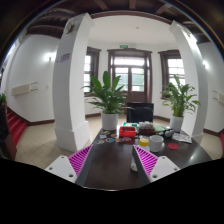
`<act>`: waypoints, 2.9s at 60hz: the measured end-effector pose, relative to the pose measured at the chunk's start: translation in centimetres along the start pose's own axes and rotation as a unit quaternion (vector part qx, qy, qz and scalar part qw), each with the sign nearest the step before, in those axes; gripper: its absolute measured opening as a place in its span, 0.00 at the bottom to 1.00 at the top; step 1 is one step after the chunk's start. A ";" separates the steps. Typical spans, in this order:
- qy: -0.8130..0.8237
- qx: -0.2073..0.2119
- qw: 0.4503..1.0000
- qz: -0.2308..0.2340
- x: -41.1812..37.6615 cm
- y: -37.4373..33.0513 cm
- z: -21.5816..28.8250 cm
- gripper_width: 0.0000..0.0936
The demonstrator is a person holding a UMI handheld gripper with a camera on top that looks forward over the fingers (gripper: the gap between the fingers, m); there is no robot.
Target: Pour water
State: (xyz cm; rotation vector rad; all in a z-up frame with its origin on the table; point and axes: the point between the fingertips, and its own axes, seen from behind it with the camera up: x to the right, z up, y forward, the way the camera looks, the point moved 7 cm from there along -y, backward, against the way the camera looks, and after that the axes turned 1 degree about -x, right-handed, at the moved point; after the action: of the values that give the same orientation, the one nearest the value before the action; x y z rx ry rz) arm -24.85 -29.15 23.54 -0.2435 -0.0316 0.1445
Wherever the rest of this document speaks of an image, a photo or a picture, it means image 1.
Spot wooden tray with white teacups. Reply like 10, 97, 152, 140
138, 121, 155, 135

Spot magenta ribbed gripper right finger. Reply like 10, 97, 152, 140
132, 145, 180, 183

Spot left white square pillar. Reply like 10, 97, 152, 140
52, 13, 93, 152

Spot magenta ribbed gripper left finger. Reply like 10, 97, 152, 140
46, 145, 92, 183

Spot clear bottle with yellow cap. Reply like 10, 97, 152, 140
131, 136, 150, 172

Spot left potted green plant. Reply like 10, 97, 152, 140
87, 71, 132, 131

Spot red round coaster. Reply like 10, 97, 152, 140
168, 143, 179, 150

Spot right white square pillar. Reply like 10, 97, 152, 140
170, 21, 208, 144

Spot white ceramic mug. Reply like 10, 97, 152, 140
149, 135, 164, 152

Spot potted green plant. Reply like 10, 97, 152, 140
161, 75, 200, 132
87, 71, 132, 131

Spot right potted green plant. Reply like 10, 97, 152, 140
161, 75, 200, 132

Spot brown wooden double door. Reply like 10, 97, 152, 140
108, 48, 152, 103

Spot printed paper booklet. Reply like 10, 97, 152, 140
172, 133, 192, 144

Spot red carpeted staircase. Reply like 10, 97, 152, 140
7, 108, 27, 144

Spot red plastic box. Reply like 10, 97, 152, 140
119, 126, 137, 137

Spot black chair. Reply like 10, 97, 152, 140
127, 102, 154, 123

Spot white square pillar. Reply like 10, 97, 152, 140
52, 13, 93, 152
170, 21, 208, 144

